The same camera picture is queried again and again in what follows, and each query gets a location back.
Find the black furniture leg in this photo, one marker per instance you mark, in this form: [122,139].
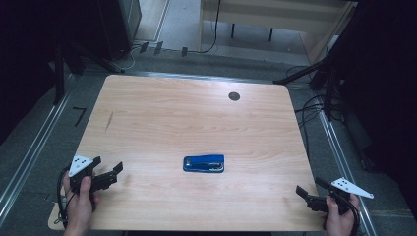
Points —
[270,34]
[232,30]

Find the round black table grommet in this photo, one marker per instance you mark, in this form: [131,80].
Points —
[234,96]

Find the black cabinet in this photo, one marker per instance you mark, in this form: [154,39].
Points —
[119,26]

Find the light wooden desk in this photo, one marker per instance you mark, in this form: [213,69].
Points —
[278,13]

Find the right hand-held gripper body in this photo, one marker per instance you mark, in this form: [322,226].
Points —
[347,188]

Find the dark curtain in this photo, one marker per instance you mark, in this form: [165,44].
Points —
[26,49]
[387,98]

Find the person's left hand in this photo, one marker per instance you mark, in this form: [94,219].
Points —
[78,209]

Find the black metal stand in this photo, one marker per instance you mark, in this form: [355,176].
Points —
[329,85]
[59,75]

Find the blue stapler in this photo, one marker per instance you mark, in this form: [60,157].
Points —
[204,164]

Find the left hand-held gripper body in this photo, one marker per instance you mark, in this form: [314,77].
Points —
[78,164]

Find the person's right hand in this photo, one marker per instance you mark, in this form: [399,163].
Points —
[337,224]

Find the metal floor rail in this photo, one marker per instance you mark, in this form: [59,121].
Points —
[32,154]
[344,164]
[196,77]

